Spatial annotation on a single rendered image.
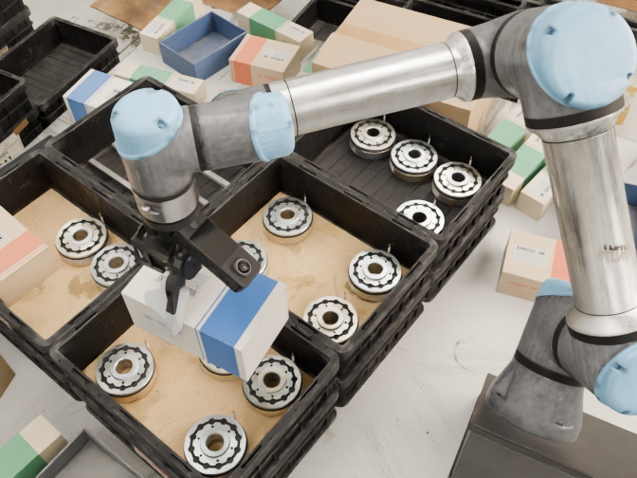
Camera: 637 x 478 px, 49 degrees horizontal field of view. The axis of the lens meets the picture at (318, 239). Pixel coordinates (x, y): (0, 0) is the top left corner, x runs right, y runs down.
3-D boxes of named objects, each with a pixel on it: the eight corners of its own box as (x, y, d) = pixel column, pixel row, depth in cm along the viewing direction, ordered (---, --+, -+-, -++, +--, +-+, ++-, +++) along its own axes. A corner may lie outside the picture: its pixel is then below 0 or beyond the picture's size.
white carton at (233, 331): (288, 318, 105) (285, 284, 98) (247, 381, 99) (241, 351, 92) (180, 267, 111) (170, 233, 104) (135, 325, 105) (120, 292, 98)
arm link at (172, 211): (207, 168, 82) (167, 215, 78) (212, 193, 86) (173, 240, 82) (155, 148, 85) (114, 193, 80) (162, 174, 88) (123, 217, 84)
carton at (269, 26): (238, 28, 207) (236, 11, 203) (251, 19, 210) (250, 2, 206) (300, 60, 198) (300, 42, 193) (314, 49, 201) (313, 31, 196)
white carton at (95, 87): (72, 122, 183) (62, 96, 176) (100, 95, 190) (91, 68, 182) (135, 144, 178) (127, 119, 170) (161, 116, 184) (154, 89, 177)
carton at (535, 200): (567, 154, 174) (573, 137, 169) (589, 166, 172) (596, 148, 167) (515, 208, 163) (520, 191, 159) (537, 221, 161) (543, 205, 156)
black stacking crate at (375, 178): (507, 192, 152) (518, 155, 143) (433, 279, 138) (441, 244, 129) (361, 116, 167) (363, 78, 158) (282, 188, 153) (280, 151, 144)
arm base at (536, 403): (584, 426, 114) (607, 373, 112) (568, 452, 101) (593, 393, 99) (499, 385, 121) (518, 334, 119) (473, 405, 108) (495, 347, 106)
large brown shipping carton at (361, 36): (312, 123, 182) (311, 62, 166) (359, 59, 198) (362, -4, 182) (458, 172, 171) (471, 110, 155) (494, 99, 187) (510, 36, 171)
